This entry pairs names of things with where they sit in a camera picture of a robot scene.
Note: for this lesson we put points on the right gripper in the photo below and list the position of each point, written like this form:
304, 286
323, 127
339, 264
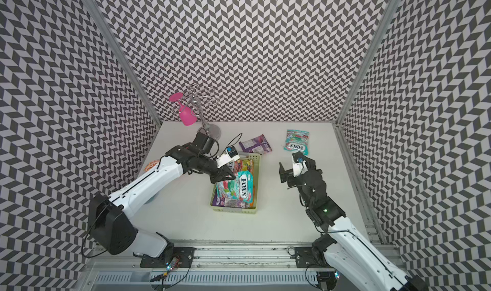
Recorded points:
288, 174

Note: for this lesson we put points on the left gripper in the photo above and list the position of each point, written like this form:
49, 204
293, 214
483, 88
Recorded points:
224, 171

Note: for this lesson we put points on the teal candy bag front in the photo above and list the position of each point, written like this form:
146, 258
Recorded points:
239, 189

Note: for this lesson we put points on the teal candy bag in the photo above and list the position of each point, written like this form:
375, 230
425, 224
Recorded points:
297, 141
239, 189

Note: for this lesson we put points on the light green plastic basket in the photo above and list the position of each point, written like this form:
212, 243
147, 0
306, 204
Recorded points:
257, 159

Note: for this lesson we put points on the teal candy bag back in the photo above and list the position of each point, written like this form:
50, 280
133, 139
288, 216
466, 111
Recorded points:
297, 141

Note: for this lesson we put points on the purple candy bag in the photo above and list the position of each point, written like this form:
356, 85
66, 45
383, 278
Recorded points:
230, 203
257, 145

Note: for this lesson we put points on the pink orange candy bag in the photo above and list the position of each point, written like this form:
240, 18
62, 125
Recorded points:
243, 165

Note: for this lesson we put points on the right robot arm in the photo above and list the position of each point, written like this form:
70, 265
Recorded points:
342, 246

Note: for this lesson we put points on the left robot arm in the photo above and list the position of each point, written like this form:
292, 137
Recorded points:
109, 216

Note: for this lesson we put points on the pink plastic wine glass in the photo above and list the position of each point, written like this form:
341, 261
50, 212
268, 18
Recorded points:
185, 113

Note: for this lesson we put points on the orange patterned bowl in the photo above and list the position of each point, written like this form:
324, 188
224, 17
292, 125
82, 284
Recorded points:
151, 165

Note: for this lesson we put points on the chrome glass holder stand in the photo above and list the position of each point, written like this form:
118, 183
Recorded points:
196, 96

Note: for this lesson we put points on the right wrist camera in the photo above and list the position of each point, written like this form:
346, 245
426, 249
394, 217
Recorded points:
299, 164

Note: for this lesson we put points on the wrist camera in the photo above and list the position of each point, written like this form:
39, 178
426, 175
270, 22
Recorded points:
229, 155
299, 164

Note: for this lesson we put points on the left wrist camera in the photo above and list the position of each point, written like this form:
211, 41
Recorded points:
229, 155

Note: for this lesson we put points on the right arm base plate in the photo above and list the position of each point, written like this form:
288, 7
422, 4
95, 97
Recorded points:
309, 257

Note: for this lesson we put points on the aluminium front rail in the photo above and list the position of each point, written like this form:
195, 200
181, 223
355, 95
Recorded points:
217, 256

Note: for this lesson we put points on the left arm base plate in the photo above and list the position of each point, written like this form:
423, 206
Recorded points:
184, 258

